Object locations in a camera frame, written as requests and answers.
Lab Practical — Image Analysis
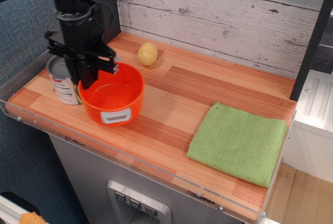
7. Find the dark right upright post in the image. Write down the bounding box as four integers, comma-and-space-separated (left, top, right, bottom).
289, 0, 332, 102

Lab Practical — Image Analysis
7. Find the white ribbed appliance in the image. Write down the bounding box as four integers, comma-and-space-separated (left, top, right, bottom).
283, 70, 332, 182

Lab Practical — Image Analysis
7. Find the silver cabinet with dispenser panel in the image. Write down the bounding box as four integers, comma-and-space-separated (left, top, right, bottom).
49, 135, 241, 223

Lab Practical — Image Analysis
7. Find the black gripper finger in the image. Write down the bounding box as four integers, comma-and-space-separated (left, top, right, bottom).
78, 61, 98, 90
65, 56, 83, 85

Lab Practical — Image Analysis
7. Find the yellow potato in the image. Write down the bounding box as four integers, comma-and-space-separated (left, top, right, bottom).
137, 42, 158, 66

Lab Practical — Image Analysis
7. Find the green folded cloth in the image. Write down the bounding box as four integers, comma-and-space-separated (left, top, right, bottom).
187, 102, 287, 188

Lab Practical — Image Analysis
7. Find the dark upright post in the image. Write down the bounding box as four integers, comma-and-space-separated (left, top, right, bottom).
289, 0, 332, 102
101, 0, 121, 44

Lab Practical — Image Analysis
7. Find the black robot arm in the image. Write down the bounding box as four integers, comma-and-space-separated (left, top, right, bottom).
45, 0, 119, 90

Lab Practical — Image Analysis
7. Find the dark left upright post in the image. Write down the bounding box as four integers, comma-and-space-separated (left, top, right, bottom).
101, 0, 121, 44

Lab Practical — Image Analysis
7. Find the green striped tin can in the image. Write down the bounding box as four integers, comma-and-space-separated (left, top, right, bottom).
46, 55, 83, 105

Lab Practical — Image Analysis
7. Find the clear acrylic edge guard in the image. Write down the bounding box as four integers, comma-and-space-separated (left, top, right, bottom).
0, 98, 297, 221

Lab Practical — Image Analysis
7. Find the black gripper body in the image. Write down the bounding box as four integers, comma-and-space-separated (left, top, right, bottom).
45, 13, 119, 73

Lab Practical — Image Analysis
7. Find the orange pot with grey handles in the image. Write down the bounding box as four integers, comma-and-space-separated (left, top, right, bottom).
78, 63, 145, 126

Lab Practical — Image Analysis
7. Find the orange object bottom left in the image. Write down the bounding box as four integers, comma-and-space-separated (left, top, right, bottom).
19, 212, 46, 224

